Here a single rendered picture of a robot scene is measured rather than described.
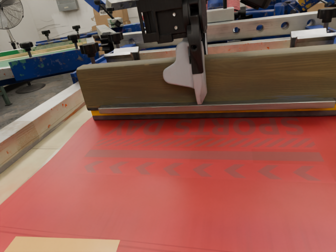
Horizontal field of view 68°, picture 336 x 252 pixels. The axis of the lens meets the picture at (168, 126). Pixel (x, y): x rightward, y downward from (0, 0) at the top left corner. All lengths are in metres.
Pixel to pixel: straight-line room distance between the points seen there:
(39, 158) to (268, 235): 0.32
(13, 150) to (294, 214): 0.37
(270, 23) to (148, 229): 0.71
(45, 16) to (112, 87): 5.53
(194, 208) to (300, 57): 0.24
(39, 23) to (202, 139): 5.77
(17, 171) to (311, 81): 0.41
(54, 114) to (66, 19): 5.21
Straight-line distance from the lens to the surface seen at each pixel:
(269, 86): 0.38
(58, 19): 5.76
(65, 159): 0.38
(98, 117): 0.47
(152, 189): 0.28
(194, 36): 0.33
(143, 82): 0.39
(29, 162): 0.41
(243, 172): 0.29
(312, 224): 0.25
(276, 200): 0.27
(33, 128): 0.45
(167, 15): 0.35
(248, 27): 0.84
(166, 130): 0.39
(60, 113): 0.50
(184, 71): 0.35
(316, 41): 0.62
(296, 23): 0.86
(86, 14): 5.43
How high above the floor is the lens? 1.14
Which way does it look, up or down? 27 degrees down
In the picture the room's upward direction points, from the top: 8 degrees counter-clockwise
